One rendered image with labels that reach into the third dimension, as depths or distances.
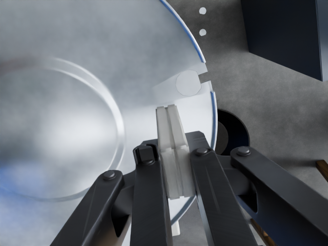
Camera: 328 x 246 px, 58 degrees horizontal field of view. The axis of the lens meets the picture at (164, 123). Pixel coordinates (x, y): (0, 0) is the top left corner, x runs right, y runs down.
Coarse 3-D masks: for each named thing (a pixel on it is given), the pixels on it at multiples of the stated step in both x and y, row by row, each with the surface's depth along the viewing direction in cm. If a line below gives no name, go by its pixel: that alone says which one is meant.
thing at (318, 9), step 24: (264, 0) 77; (288, 0) 64; (312, 0) 55; (264, 24) 82; (288, 24) 67; (312, 24) 58; (264, 48) 87; (288, 48) 71; (312, 48) 60; (312, 72) 63
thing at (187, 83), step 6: (186, 72) 24; (192, 72) 24; (180, 78) 24; (186, 78) 24; (192, 78) 24; (198, 78) 25; (180, 84) 25; (186, 84) 25; (192, 84) 25; (198, 84) 25; (180, 90) 25; (186, 90) 25; (192, 90) 25; (198, 90) 25
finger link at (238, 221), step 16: (192, 160) 14; (208, 160) 13; (208, 176) 12; (224, 176) 12; (208, 192) 11; (224, 192) 11; (208, 208) 10; (224, 208) 10; (240, 208) 10; (208, 224) 10; (224, 224) 9; (240, 224) 9; (208, 240) 11; (224, 240) 9; (240, 240) 9
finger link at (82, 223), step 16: (112, 176) 13; (96, 192) 12; (112, 192) 12; (80, 208) 12; (96, 208) 11; (64, 224) 11; (80, 224) 11; (96, 224) 11; (112, 224) 12; (128, 224) 14; (64, 240) 10; (80, 240) 10; (96, 240) 11; (112, 240) 12
